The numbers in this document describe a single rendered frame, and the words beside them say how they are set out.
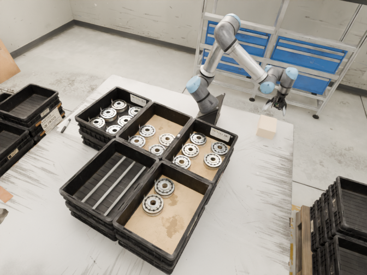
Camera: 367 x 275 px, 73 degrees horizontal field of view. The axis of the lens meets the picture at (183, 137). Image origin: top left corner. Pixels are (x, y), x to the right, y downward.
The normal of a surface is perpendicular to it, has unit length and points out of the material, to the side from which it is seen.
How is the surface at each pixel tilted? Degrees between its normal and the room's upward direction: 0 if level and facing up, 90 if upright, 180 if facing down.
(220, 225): 0
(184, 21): 90
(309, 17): 90
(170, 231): 0
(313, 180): 0
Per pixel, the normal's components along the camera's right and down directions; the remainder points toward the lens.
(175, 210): 0.09, -0.70
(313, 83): -0.33, 0.66
